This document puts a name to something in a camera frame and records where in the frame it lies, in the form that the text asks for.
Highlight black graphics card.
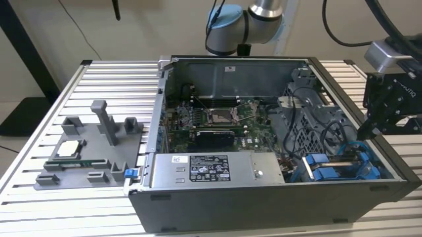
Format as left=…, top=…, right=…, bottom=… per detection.
left=194, top=127, right=236, bottom=152

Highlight grey parts rack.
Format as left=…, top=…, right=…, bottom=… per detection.
left=32, top=99, right=147, bottom=191

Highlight black RAM slots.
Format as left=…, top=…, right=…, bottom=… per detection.
left=194, top=95, right=240, bottom=109

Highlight grey metal disk bay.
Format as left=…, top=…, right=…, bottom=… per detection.
left=275, top=82, right=362, bottom=160

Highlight CPU socket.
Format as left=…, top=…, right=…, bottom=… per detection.
left=204, top=107, right=240, bottom=127

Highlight black stand with base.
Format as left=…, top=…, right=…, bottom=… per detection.
left=0, top=0, right=63, bottom=137

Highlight green motherboard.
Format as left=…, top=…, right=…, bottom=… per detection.
left=163, top=98, right=282, bottom=154

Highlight dark cable beside arm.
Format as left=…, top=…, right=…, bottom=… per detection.
left=206, top=0, right=227, bottom=32

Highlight open grey PC case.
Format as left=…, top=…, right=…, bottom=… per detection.
left=123, top=54, right=422, bottom=234

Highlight blue disk wire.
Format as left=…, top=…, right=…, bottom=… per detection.
left=338, top=139, right=373, bottom=159

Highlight blue empty disk carrier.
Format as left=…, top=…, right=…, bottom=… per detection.
left=311, top=167, right=342, bottom=182

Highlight thin black wall cable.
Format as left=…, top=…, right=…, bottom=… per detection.
left=58, top=0, right=104, bottom=60

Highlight white wall cable duct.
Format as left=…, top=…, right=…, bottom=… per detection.
left=274, top=0, right=295, bottom=56

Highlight silver CPU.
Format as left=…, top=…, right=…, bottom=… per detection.
left=55, top=141, right=84, bottom=158

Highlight black hanging rod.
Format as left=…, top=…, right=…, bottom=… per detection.
left=111, top=0, right=122, bottom=21

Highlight hard disk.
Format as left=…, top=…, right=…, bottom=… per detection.
left=303, top=151, right=379, bottom=182

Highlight long black wire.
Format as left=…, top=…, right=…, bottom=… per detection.
left=283, top=86, right=327, bottom=157

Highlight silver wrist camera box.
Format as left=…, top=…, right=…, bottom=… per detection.
left=363, top=40, right=414, bottom=74

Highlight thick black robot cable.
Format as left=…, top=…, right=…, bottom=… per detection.
left=363, top=0, right=422, bottom=51

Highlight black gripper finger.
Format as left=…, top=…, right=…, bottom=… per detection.
left=378, top=114, right=422, bottom=136
left=357, top=72, right=389, bottom=139

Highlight silver power supply unit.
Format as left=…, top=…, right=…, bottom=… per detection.
left=150, top=152, right=286, bottom=186

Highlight black looped disk wire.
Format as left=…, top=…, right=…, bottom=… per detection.
left=319, top=120, right=359, bottom=156

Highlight thin black looped cable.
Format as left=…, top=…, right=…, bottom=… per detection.
left=321, top=0, right=374, bottom=47

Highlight green RAM stick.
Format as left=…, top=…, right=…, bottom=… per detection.
left=46, top=159, right=107, bottom=168

